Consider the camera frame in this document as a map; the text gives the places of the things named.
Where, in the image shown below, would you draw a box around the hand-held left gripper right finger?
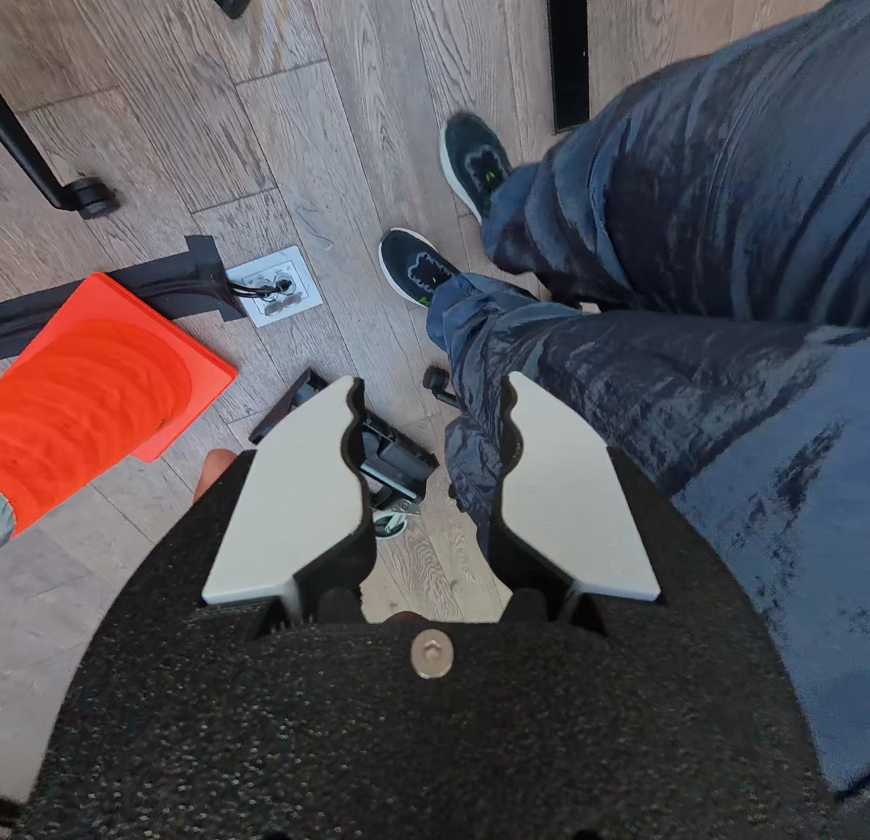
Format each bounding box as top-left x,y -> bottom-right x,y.
487,371 -> 662,618

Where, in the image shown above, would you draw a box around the person's left hand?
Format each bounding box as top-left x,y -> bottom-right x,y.
193,449 -> 239,505

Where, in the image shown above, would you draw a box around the person's blue trousers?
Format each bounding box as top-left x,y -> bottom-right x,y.
427,0 -> 870,807

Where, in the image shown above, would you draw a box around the black cable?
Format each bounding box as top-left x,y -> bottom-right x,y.
204,269 -> 295,304

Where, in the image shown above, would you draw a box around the black floor strip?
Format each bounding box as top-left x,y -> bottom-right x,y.
544,0 -> 591,134

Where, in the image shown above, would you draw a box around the black sneaker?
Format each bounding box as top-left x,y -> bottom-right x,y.
378,228 -> 463,309
440,113 -> 515,224

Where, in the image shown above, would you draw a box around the orange traffic cone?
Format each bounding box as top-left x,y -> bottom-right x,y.
0,272 -> 239,539

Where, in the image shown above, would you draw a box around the black floor cable cover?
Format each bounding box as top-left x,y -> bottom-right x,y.
0,235 -> 247,362

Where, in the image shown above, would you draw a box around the white floor outlet plate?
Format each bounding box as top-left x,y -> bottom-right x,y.
224,245 -> 324,329

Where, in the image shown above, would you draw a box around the black swivel caster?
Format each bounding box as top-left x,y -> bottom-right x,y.
248,367 -> 440,539

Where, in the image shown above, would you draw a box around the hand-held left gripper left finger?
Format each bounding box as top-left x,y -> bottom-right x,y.
201,375 -> 379,618

